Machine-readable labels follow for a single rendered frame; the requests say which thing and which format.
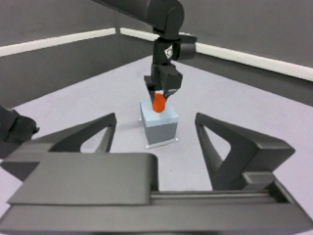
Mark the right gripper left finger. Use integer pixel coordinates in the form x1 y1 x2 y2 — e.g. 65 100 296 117
15 113 117 152

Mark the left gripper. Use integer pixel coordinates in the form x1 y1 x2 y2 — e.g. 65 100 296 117
144 61 171 105

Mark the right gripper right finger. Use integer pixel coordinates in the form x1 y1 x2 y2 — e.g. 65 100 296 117
195 112 295 190

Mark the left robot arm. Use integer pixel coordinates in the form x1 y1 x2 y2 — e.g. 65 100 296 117
0 0 197 160

